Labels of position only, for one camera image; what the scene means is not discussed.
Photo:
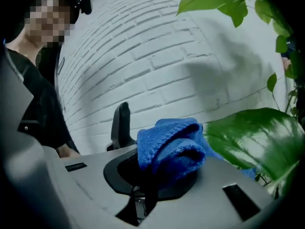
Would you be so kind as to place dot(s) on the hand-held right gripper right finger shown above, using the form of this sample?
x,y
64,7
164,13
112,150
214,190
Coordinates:
x,y
202,206

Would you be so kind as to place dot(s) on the black chest rig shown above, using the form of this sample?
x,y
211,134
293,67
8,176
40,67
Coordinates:
x,y
28,126

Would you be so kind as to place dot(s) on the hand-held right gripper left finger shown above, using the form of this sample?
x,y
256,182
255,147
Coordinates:
x,y
95,180

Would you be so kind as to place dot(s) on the person's black shirt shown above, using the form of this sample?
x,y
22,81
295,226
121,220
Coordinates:
x,y
40,99

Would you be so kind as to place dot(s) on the green leafy plant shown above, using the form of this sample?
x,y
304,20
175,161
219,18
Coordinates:
x,y
257,137

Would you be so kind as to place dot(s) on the person's head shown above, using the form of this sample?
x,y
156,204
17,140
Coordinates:
x,y
47,23

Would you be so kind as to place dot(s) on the white wall plate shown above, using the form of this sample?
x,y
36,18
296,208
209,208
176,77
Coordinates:
x,y
61,65

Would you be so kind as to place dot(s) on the blue cloth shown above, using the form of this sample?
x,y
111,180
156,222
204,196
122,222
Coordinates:
x,y
176,147

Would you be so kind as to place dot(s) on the black head camera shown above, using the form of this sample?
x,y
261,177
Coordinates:
x,y
87,2

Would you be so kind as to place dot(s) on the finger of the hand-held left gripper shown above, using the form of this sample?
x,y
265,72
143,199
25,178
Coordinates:
x,y
121,125

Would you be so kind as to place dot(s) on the person's left forearm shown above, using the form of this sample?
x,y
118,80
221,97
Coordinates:
x,y
68,151

